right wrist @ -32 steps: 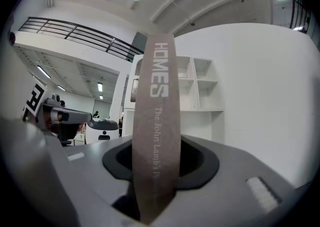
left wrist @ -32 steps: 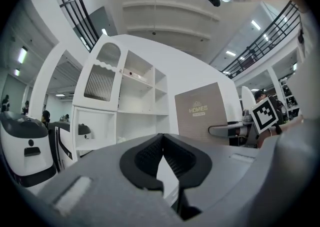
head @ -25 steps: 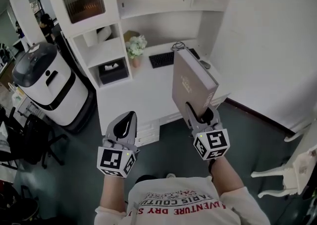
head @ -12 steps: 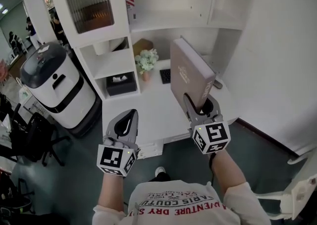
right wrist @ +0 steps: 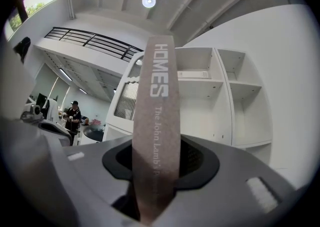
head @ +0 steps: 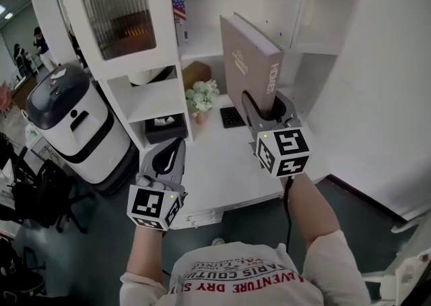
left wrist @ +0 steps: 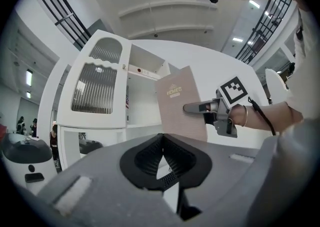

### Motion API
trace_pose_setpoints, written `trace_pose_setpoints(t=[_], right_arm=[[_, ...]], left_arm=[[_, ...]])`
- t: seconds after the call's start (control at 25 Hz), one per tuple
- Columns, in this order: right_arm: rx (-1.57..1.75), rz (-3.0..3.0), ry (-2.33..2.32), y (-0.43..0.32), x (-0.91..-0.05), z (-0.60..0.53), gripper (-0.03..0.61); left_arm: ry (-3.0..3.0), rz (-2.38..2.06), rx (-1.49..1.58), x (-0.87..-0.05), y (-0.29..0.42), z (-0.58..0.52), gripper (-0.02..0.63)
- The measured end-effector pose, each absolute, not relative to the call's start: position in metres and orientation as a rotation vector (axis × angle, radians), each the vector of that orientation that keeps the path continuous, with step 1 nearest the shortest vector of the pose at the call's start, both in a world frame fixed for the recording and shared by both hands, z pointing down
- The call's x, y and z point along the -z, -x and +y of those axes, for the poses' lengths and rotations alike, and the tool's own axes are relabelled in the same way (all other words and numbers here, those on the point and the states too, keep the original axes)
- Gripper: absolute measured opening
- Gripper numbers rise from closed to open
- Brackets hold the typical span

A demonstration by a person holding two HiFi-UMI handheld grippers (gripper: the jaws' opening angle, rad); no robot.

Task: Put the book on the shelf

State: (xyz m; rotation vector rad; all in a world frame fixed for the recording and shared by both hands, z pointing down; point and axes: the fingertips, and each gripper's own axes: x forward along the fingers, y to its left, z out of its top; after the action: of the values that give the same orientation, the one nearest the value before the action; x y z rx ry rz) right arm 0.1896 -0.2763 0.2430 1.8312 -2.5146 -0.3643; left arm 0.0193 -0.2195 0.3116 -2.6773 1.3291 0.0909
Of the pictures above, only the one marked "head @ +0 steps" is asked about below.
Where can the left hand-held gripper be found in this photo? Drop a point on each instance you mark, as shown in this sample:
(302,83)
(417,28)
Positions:
(148,205)

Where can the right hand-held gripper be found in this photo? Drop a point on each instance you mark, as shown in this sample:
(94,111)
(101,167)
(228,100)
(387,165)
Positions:
(286,149)

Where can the brown hardcover book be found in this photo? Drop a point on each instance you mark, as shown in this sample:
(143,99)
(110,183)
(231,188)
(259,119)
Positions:
(249,62)

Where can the white shelf unit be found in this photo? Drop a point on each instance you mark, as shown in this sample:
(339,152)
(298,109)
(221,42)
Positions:
(151,95)

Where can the person's right forearm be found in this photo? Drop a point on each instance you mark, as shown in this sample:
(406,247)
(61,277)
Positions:
(313,210)

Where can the person's left forearm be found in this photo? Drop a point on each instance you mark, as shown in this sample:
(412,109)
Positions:
(148,254)

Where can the flag print book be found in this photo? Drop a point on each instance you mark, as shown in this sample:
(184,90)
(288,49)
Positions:
(178,8)

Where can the black tissue box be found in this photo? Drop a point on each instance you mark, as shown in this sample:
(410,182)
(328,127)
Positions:
(165,127)

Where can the black keyboard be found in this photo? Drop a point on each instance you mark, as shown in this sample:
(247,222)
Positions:
(232,117)

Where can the potted white flower plant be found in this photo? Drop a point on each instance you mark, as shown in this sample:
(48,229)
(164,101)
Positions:
(202,95)

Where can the brown box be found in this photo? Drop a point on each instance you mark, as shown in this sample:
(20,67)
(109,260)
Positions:
(195,73)

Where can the white round container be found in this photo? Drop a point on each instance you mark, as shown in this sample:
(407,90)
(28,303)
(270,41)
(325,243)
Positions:
(151,77)

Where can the white and black appliance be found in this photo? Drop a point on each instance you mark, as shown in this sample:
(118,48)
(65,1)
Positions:
(81,122)

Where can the black office chair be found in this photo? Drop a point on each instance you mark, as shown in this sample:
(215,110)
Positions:
(50,190)

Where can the person's white printed shirt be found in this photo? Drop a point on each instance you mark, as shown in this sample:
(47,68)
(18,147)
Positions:
(242,277)

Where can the black bag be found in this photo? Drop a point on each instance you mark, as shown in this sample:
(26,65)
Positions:
(17,274)

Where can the ceiling light panel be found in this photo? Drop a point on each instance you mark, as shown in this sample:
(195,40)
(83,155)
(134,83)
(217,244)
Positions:
(7,15)

